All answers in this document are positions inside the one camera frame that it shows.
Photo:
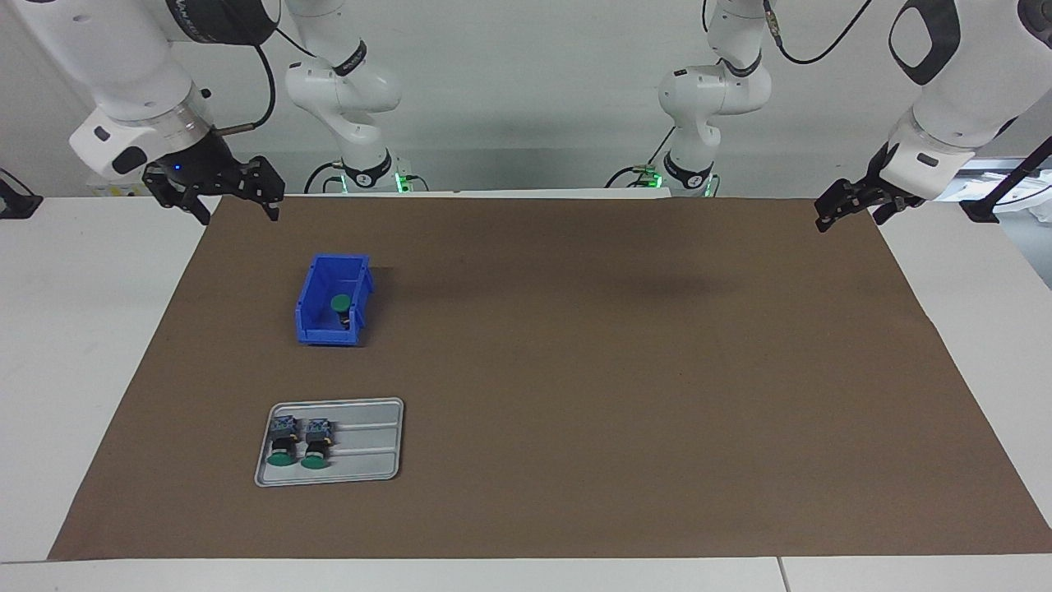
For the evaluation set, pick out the blue plastic bin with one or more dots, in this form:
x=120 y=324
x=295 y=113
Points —
x=316 y=333

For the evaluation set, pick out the green lit base connector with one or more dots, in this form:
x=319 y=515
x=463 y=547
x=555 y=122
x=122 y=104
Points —
x=404 y=181
x=652 y=175

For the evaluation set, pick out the black clamp stand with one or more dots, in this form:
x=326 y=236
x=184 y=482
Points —
x=16 y=201
x=982 y=210

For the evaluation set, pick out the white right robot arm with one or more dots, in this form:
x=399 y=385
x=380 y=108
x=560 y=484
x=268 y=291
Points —
x=123 y=66

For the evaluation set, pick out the silver metal tray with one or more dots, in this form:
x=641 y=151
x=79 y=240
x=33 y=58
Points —
x=378 y=460

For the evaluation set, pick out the green push button switch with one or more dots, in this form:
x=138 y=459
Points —
x=339 y=302
x=283 y=444
x=316 y=446

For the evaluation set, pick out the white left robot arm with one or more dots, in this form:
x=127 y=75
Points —
x=962 y=82

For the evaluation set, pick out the brown paper mat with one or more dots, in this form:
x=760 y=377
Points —
x=575 y=370

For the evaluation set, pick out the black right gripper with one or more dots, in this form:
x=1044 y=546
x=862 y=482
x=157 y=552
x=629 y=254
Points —
x=197 y=163

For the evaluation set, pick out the white box yellow label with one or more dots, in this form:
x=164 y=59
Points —
x=115 y=187

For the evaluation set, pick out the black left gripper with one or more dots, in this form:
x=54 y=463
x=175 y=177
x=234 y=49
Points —
x=888 y=185

